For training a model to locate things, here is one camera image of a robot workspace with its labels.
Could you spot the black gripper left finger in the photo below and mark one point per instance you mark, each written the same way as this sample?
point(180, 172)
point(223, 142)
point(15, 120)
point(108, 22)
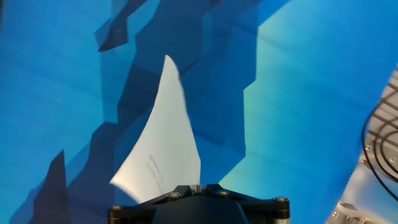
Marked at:
point(146, 205)

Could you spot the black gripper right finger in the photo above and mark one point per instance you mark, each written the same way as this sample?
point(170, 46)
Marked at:
point(264, 203)

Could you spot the white cloth strip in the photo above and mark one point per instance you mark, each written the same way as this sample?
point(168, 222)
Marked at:
point(168, 140)

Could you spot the blue landscape print cloth mat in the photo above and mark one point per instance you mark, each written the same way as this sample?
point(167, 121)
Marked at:
point(311, 93)

